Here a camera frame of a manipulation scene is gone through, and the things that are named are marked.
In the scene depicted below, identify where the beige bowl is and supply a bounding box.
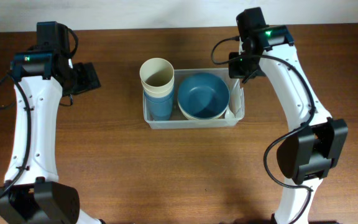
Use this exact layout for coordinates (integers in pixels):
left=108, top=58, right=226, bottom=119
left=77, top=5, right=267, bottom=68
left=178, top=104, right=229, bottom=120

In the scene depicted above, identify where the white plastic fork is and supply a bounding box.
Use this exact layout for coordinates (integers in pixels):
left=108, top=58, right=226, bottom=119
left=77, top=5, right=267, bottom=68
left=231, top=79, right=241, bottom=113

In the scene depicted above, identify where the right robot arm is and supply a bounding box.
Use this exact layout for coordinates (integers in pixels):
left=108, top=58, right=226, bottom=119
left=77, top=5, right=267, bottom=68
left=228, top=7, right=348, bottom=223

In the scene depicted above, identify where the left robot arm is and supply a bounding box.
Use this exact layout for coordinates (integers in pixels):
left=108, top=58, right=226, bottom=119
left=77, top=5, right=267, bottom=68
left=0, top=21, right=101, bottom=223

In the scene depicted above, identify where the blue bowl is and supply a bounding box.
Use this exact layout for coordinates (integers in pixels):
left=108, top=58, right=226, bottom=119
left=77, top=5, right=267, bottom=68
left=177, top=73, right=231, bottom=120

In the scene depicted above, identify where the beige cup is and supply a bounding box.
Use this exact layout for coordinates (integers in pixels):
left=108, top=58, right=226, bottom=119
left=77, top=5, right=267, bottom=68
left=139, top=58, right=175, bottom=91
left=143, top=84, right=174, bottom=99

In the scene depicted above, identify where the clear plastic container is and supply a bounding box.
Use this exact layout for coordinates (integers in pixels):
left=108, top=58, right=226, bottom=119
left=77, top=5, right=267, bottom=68
left=143, top=68, right=245, bottom=129

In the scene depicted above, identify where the blue cup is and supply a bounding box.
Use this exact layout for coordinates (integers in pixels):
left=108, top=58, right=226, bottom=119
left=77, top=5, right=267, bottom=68
left=144, top=93, right=173, bottom=110
left=147, top=104, right=173, bottom=121

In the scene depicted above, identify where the white plastic spoon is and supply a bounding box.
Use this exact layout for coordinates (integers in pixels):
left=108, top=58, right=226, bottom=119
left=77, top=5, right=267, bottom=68
left=224, top=106, right=236, bottom=120

